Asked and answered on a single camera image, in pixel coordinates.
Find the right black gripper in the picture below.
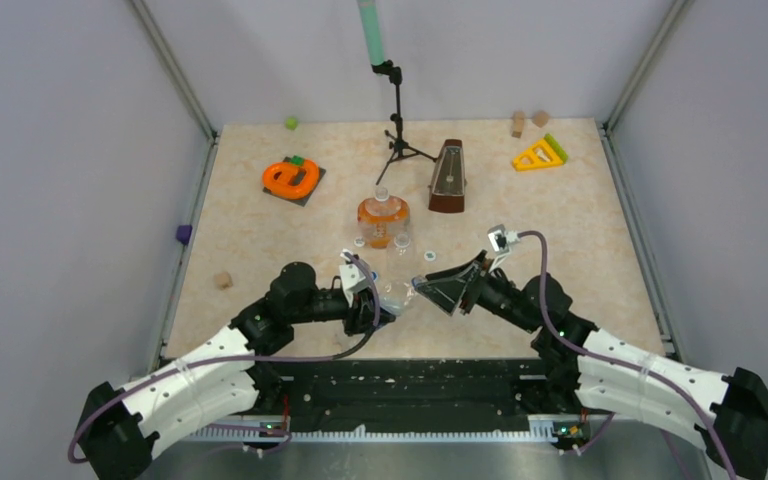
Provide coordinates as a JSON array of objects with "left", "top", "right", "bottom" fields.
[{"left": 416, "top": 250, "right": 540, "bottom": 333}]

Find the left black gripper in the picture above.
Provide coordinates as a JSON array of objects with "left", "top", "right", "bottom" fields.
[{"left": 290, "top": 286, "right": 395, "bottom": 336}]

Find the blue water bottle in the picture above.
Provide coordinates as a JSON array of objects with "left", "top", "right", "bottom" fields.
[{"left": 378, "top": 281, "right": 417, "bottom": 317}]

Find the orange clear plastic bottle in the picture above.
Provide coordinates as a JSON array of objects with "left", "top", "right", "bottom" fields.
[{"left": 357, "top": 186, "right": 410, "bottom": 249}]

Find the clear bottle blue cap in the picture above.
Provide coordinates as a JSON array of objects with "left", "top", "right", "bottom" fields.
[{"left": 385, "top": 232, "right": 418, "bottom": 284}]

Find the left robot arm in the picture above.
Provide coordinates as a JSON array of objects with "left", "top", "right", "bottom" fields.
[{"left": 67, "top": 254, "right": 397, "bottom": 479}]

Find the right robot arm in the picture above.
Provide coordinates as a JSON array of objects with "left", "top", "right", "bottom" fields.
[{"left": 412, "top": 256, "right": 768, "bottom": 479}]

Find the brown metronome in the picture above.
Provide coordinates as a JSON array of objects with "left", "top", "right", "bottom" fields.
[{"left": 428, "top": 139, "right": 467, "bottom": 214}]

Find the wooden cube near left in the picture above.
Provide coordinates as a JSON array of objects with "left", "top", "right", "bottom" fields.
[{"left": 213, "top": 271, "right": 233, "bottom": 290}]

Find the yellow triangle toy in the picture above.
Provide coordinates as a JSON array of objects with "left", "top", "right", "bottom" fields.
[{"left": 511, "top": 139, "right": 566, "bottom": 172}]

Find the green stick toy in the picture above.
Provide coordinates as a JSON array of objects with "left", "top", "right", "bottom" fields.
[{"left": 543, "top": 133, "right": 569, "bottom": 163}]

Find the left wooden block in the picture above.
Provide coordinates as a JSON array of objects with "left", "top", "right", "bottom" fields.
[{"left": 511, "top": 110, "right": 527, "bottom": 139}]

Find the wooden block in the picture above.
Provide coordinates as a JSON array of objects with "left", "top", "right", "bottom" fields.
[
  {"left": 511, "top": 110, "right": 527, "bottom": 139},
  {"left": 531, "top": 110, "right": 551, "bottom": 128}
]

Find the right wooden block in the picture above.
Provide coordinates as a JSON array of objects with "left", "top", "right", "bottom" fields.
[{"left": 531, "top": 110, "right": 551, "bottom": 128}]

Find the purple block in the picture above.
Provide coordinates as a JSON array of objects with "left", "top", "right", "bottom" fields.
[{"left": 175, "top": 224, "right": 193, "bottom": 246}]

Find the black tripod stand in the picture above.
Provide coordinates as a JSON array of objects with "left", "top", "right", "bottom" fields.
[{"left": 372, "top": 60, "right": 437, "bottom": 186}]

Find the green foam microphone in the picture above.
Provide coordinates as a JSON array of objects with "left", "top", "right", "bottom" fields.
[{"left": 356, "top": 0, "right": 387, "bottom": 68}]

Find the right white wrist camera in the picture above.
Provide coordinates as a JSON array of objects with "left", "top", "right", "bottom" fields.
[{"left": 487, "top": 224, "right": 521, "bottom": 271}]

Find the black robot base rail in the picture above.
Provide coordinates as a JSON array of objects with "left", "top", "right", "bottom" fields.
[{"left": 158, "top": 357, "right": 614, "bottom": 452}]

